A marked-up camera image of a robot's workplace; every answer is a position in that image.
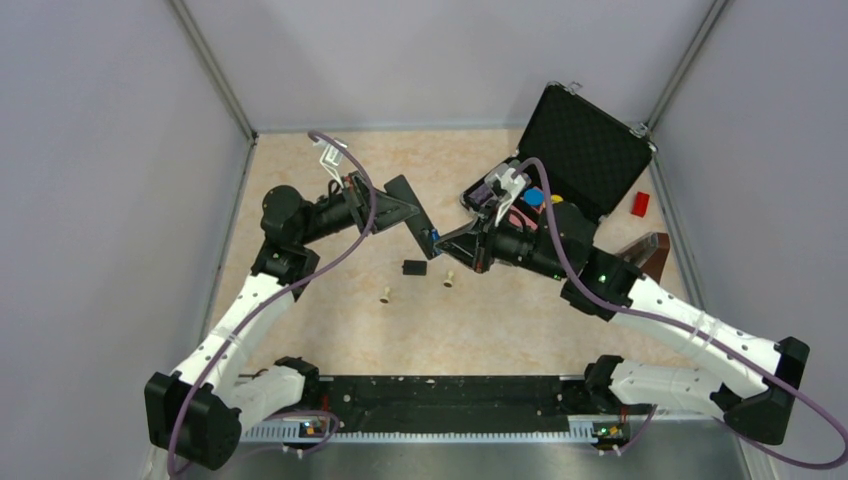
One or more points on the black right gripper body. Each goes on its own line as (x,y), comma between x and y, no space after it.
(495,238)

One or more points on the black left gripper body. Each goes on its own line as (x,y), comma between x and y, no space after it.
(361,205)

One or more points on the black remote control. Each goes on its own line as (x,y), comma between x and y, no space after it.
(417,221)

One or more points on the black remote battery cover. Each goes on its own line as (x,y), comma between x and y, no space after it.
(414,267)

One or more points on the blue battery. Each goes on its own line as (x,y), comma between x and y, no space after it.
(434,237)

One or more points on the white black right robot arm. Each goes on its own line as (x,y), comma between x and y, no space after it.
(734,375)

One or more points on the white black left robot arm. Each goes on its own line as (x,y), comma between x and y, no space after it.
(200,410)

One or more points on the blue round chip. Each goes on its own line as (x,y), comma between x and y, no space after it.
(534,197)

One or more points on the black poker chip case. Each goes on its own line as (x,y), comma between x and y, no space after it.
(592,159)

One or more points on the red toy brick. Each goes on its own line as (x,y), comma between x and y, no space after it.
(641,203)

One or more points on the brown metronome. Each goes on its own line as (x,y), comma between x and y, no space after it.
(649,252)

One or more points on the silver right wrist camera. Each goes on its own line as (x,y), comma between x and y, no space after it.
(506,183)

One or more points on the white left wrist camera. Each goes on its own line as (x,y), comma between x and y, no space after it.
(331,158)

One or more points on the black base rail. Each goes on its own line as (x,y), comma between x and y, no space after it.
(476,409)

